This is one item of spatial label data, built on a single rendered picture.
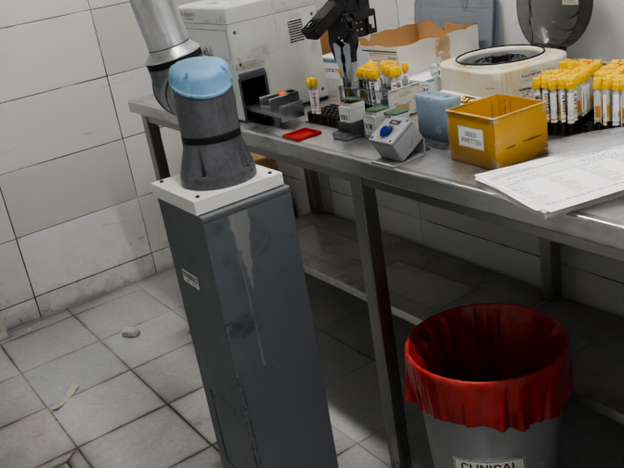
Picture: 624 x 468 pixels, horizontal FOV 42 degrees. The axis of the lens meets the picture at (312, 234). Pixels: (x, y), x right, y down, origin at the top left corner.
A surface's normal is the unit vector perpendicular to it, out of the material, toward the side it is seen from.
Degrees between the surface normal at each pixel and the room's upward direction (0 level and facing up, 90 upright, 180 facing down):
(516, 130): 90
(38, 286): 90
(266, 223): 90
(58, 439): 0
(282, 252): 90
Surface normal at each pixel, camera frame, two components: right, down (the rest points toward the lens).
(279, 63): 0.56, 0.23
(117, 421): -0.15, -0.92
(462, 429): -0.48, 0.46
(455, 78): -0.89, 0.29
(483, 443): -0.25, 0.46
